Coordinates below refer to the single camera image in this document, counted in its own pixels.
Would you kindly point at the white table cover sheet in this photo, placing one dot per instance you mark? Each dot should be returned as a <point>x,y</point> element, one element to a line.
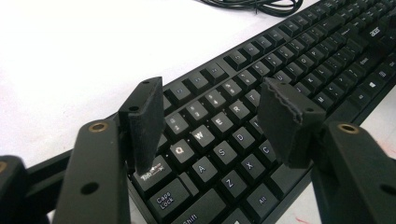
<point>77,46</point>

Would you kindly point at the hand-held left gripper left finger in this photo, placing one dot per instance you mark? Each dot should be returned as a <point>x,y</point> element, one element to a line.
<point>146,124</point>

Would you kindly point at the black computer keyboard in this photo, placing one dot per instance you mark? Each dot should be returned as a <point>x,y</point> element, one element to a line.
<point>219,122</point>

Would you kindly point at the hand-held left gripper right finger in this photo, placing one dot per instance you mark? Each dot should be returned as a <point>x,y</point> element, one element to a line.
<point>289,124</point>

